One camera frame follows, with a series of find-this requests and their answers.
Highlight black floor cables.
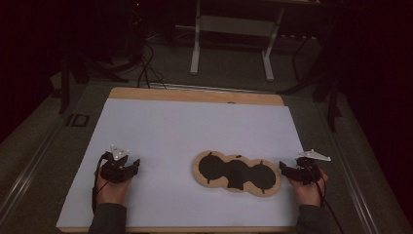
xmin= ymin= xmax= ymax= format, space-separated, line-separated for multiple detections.
xmin=135 ymin=41 xmax=169 ymax=91

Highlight black rectangular floor bracket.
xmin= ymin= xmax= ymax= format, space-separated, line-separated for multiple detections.
xmin=65 ymin=113 xmax=91 ymax=129

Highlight black metal stand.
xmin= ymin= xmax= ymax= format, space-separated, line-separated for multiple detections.
xmin=57 ymin=45 xmax=131 ymax=115
xmin=278 ymin=30 xmax=345 ymax=134

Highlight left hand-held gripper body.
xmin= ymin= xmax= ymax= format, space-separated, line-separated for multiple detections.
xmin=99 ymin=144 xmax=131 ymax=184

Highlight white table mat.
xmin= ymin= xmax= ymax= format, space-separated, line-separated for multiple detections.
xmin=56 ymin=97 xmax=330 ymax=229

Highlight wooden table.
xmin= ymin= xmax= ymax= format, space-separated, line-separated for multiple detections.
xmin=58 ymin=86 xmax=323 ymax=234

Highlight white metal desk frame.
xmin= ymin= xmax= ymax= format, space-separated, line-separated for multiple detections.
xmin=189 ymin=0 xmax=287 ymax=83

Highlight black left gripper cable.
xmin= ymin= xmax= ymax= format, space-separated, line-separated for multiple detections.
xmin=91 ymin=151 xmax=112 ymax=216

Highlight person's right hand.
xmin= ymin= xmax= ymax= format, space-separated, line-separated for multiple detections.
xmin=287 ymin=170 xmax=329 ymax=208

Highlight metal floor rail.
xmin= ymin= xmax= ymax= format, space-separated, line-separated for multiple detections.
xmin=0 ymin=121 xmax=65 ymax=223
xmin=315 ymin=98 xmax=382 ymax=234

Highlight person's left hand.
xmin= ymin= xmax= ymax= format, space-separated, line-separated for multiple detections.
xmin=94 ymin=165 xmax=132 ymax=207

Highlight tan three-lobed plush cushion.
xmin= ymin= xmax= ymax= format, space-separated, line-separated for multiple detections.
xmin=191 ymin=149 xmax=282 ymax=199

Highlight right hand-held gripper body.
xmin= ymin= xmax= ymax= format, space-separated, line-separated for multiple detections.
xmin=289 ymin=148 xmax=332 ymax=186

